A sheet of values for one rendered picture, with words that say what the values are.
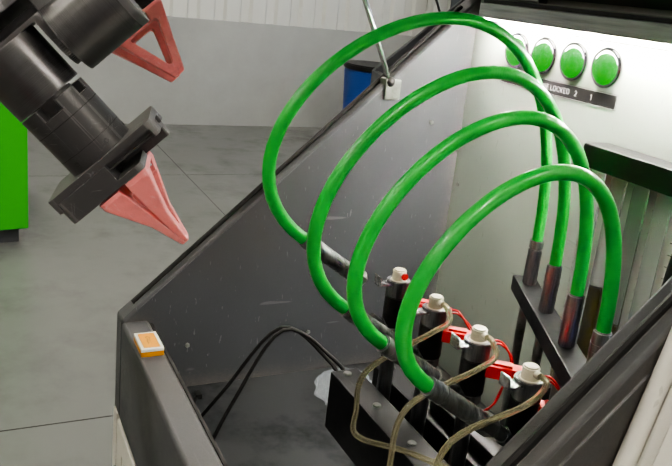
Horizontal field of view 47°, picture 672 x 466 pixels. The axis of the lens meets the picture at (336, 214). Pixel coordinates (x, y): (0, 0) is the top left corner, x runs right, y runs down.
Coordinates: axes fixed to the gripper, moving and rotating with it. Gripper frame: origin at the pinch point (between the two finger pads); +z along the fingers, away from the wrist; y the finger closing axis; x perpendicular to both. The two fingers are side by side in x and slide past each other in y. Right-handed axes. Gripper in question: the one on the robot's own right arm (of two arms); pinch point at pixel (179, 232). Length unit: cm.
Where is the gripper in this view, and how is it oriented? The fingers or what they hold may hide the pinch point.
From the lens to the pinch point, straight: 65.7
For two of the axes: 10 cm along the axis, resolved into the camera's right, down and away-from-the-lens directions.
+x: -1.8, -3.1, 9.3
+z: 6.0, 7.1, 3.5
